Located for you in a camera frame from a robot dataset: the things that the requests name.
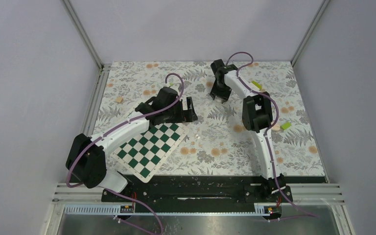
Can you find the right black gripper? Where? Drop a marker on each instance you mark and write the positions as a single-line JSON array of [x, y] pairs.
[[224, 95]]

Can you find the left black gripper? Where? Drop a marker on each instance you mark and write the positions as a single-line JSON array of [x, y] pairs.
[[184, 116]]

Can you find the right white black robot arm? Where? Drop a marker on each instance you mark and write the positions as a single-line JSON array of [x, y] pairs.
[[257, 117]]

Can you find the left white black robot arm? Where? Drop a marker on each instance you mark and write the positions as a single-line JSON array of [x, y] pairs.
[[87, 157]]

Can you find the lime green block far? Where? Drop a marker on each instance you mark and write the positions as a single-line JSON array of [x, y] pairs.
[[258, 85]]

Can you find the floral patterned table mat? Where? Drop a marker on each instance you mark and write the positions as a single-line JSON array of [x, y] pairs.
[[225, 146]]

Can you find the green white chessboard mat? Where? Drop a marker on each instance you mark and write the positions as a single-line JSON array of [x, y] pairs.
[[144, 154]]

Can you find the tan wooden block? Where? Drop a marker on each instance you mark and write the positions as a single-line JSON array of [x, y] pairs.
[[119, 99]]

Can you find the beige round block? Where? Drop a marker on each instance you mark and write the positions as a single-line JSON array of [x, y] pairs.
[[276, 128]]

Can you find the lime green block right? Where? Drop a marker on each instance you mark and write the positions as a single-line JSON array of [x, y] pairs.
[[286, 125]]

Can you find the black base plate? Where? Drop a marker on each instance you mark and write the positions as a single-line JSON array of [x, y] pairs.
[[201, 194]]

